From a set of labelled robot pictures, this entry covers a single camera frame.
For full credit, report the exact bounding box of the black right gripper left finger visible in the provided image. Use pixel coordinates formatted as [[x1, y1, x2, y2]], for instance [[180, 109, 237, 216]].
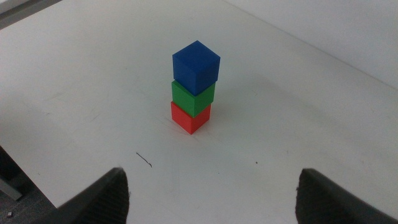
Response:
[[30, 167, 130, 224]]

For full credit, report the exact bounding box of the red cube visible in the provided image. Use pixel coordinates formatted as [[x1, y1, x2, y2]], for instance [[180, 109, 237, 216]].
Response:
[[170, 101, 212, 135]]

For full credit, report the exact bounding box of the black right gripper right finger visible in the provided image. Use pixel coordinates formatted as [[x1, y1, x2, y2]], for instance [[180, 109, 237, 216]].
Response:
[[294, 168, 398, 224]]

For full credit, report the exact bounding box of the grey metal bar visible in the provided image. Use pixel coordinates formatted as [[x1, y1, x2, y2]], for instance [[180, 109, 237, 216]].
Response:
[[0, 176, 23, 202]]

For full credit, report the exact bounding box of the blue cube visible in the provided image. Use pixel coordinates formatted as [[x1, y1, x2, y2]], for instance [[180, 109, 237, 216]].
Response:
[[172, 40, 221, 97]]

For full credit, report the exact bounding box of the green cube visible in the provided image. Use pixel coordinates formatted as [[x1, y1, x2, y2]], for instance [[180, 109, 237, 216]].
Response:
[[171, 80, 216, 118]]

